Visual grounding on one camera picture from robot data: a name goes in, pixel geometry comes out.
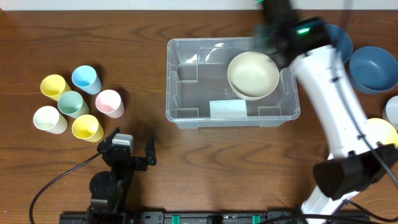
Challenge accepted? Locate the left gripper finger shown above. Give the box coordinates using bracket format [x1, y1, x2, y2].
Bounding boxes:
[98, 127, 120, 148]
[145, 134, 157, 166]

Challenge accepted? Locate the beige large bowl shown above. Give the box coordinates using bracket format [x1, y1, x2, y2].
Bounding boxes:
[227, 52, 280, 101]

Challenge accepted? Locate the dark blue bowl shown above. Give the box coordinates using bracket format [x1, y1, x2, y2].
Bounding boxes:
[349, 46, 397, 94]
[326, 24, 353, 63]

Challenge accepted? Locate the clear plastic storage bin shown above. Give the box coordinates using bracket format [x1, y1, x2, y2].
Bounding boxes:
[165, 37, 301, 129]

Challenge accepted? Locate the yellow small bowl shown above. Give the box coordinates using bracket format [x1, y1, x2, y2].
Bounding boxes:
[367, 118, 397, 147]

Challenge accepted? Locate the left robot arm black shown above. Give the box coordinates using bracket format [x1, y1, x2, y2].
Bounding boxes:
[87, 128, 157, 224]

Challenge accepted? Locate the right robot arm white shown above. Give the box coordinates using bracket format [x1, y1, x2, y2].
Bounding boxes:
[261, 0, 397, 223]

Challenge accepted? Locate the yellow plastic cup lower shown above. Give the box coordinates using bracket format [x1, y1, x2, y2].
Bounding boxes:
[72, 114, 104, 142]

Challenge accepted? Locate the yellow plastic cup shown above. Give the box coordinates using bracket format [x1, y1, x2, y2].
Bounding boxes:
[72, 114, 104, 142]
[40, 74, 71, 101]

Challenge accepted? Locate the pink plastic cup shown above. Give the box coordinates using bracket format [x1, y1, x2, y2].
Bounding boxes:
[95, 90, 125, 118]

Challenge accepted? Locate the green plastic cup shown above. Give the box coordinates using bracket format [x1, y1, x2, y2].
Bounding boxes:
[58, 91, 90, 119]

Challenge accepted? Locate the white plastic cup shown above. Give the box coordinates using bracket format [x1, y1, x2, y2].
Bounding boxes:
[33, 106, 68, 134]

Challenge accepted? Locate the light blue plastic cup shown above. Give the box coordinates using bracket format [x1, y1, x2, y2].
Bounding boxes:
[72, 65, 102, 95]

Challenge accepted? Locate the yellow plastic cup upper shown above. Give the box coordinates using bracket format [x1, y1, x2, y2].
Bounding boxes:
[40, 74, 71, 101]

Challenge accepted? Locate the grey small bowl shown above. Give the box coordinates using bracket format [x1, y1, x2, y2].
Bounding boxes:
[382, 96, 398, 131]

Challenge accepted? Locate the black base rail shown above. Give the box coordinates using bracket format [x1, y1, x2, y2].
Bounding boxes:
[59, 210, 371, 224]

